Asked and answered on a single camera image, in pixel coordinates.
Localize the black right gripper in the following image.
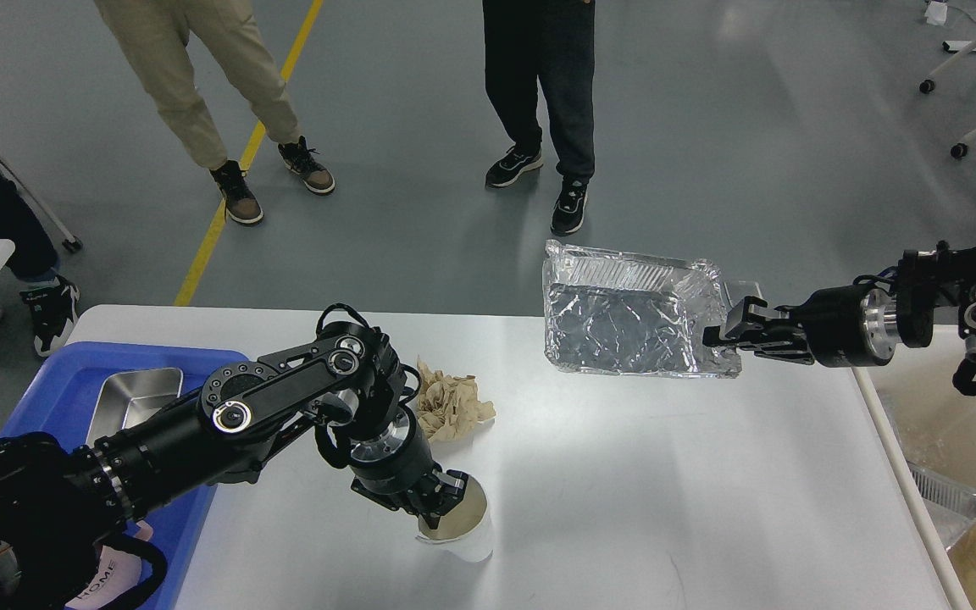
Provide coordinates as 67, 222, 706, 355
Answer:
702, 283, 900, 368

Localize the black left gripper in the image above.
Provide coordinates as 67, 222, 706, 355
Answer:
350, 412, 469, 530

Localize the white paper cup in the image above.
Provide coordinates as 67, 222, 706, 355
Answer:
415, 475, 493, 563

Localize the brown paper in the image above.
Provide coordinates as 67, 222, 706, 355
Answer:
415, 359, 496, 441

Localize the aluminium foil tray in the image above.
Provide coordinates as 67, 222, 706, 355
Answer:
542, 240, 762, 379

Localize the stainless steel rectangular tray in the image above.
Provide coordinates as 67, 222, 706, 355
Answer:
86, 368, 185, 446

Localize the pink mug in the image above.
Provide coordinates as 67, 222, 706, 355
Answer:
65, 544, 142, 609

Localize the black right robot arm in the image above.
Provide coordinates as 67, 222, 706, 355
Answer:
702, 241, 976, 397

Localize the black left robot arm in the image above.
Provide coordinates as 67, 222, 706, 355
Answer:
0, 302, 472, 609

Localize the white plastic bin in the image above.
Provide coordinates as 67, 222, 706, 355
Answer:
853, 324, 976, 609

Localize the foil tray inside bin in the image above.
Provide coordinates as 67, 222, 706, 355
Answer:
907, 461, 976, 552

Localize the person in black trousers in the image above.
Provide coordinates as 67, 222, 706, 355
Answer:
481, 1, 596, 236

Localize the blue plastic tray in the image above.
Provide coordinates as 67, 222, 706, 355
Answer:
0, 342, 245, 609

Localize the person in beige trousers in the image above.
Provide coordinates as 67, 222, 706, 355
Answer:
94, 0, 336, 226

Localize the person in dark jeans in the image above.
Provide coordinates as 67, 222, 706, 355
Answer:
0, 174, 79, 357

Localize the grey office chair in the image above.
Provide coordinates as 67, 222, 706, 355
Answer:
0, 154, 84, 253

